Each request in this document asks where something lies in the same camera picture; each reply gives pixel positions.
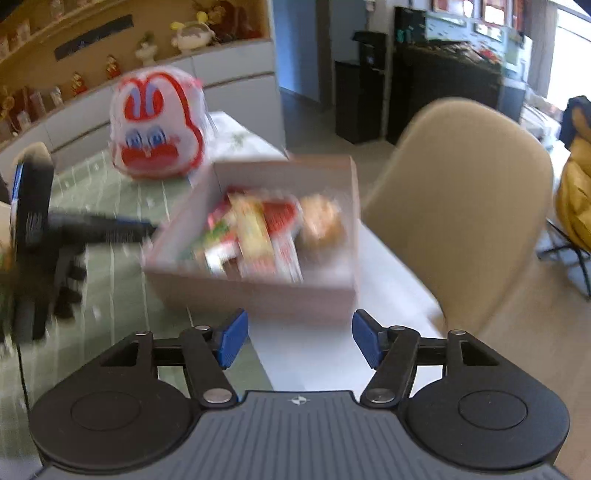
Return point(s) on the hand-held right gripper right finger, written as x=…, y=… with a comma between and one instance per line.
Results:
x=367, y=339

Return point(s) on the clear white printed snack packet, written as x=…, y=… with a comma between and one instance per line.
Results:
x=323, y=221

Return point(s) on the red green snack packet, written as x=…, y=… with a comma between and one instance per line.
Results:
x=219, y=240

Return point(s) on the pink cardboard box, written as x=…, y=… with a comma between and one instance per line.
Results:
x=184, y=277

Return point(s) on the black water dispenser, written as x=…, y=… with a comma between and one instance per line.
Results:
x=371, y=83

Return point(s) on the beige chair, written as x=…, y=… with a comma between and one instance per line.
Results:
x=461, y=207
x=37, y=150

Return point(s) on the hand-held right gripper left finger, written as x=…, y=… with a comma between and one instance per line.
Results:
x=233, y=339

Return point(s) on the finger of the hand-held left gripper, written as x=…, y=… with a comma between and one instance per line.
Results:
x=69, y=286
x=106, y=228

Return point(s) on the red figurine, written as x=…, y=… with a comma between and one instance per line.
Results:
x=79, y=84
x=112, y=67

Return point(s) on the white plush toy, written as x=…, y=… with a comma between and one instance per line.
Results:
x=194, y=33

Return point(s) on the black cabinet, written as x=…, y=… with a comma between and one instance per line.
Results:
x=443, y=78

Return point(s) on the rabbit face plastic bag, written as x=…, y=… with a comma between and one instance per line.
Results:
x=157, y=124

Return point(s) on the white figurine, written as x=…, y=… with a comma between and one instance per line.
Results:
x=146, y=48

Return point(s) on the dark blue wall sign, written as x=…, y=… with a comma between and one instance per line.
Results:
x=92, y=38

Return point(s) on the white cabinet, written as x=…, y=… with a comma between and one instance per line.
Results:
x=240, y=78

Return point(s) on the green checked tablecloth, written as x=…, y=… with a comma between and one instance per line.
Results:
x=120, y=277

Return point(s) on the red white striped snack packet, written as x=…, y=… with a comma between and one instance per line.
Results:
x=277, y=230

